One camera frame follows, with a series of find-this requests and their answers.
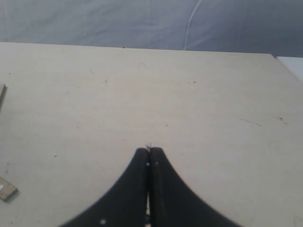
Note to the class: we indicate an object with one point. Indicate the grey backdrop cloth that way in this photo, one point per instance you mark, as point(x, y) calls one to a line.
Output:
point(256, 26)

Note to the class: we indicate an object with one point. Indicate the wooden piece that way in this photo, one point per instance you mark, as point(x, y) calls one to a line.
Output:
point(3, 90)

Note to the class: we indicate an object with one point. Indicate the white side table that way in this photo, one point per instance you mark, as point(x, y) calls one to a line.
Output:
point(294, 65)

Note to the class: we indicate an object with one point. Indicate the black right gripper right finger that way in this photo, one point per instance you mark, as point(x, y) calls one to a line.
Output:
point(173, 203)

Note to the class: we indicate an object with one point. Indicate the wood block with holes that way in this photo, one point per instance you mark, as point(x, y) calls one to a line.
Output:
point(7, 190)

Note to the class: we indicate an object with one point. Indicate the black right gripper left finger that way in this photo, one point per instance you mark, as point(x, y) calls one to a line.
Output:
point(125, 203)

